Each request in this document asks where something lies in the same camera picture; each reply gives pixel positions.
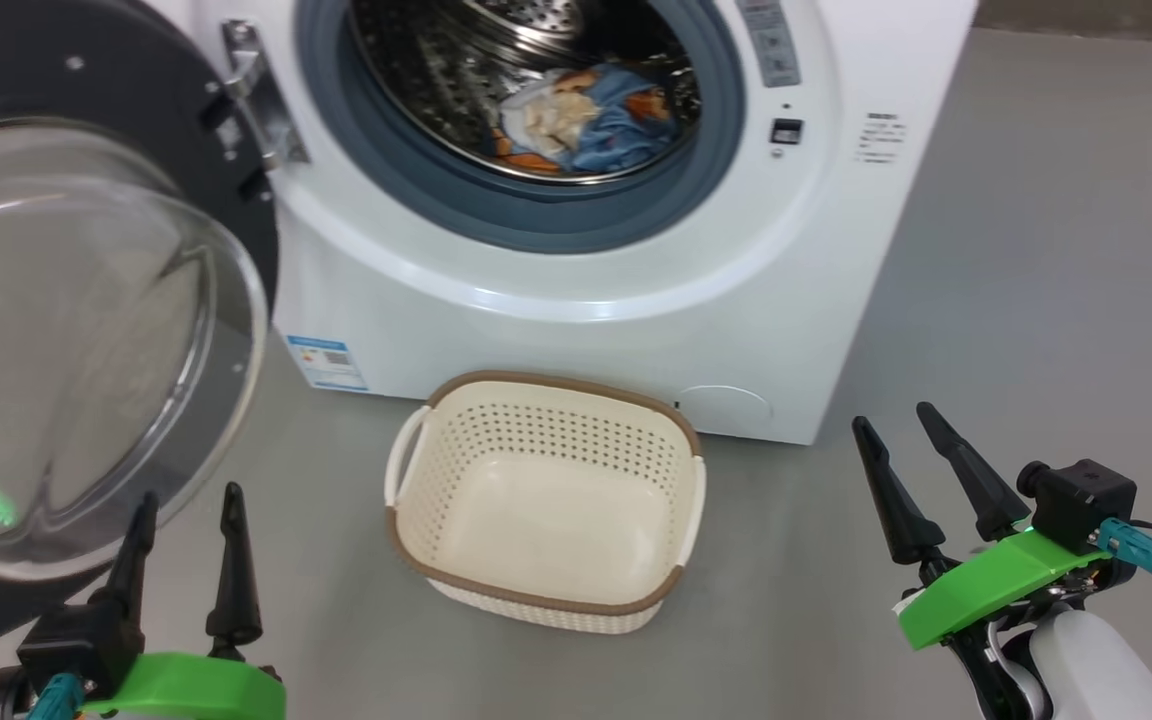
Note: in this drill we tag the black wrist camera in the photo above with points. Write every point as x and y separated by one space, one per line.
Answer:
76 645
1081 500

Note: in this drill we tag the round white filter cover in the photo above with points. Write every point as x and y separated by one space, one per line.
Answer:
726 408

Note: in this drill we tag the grey warning sticker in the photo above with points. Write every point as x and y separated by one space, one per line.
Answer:
771 45

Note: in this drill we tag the blue orange cream garment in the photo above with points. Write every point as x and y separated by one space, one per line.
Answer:
551 115

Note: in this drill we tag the silver metal hinge bracket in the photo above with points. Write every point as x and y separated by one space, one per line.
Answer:
261 95

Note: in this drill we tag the white front-load washing machine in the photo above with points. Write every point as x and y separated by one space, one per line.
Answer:
536 300

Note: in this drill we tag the blue energy label sticker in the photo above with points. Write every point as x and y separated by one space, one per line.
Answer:
328 363

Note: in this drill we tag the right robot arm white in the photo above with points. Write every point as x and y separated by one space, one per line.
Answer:
1096 670

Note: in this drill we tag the black-rimmed glass washer door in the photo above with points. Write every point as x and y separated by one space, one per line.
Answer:
86 350

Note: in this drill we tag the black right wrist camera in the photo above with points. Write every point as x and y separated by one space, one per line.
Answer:
1081 500

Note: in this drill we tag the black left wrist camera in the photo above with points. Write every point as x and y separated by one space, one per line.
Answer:
76 645

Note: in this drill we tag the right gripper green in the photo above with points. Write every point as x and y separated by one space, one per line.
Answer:
986 590

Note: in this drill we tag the blue bear-print garment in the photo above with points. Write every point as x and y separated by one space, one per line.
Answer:
631 130

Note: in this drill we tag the cream perforated laundry basket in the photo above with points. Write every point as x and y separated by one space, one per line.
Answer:
536 530

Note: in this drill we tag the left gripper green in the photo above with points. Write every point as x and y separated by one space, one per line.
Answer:
186 690

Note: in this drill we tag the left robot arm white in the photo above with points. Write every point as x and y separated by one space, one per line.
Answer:
4 695

